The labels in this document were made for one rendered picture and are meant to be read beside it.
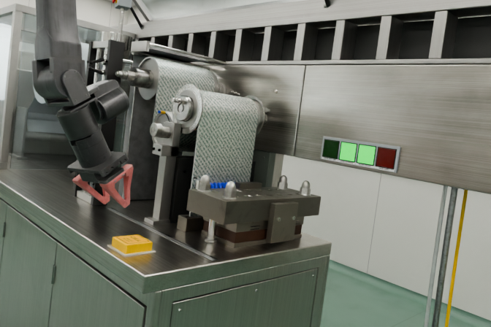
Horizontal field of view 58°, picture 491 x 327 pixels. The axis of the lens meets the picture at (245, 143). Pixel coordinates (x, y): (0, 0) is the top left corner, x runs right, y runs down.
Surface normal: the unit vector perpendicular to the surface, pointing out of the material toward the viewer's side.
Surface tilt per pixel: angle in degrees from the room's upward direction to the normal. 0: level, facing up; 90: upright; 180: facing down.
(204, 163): 90
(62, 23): 77
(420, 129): 90
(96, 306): 90
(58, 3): 84
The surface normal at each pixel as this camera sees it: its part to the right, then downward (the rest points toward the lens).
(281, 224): 0.69, 0.12
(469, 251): -0.72, -0.05
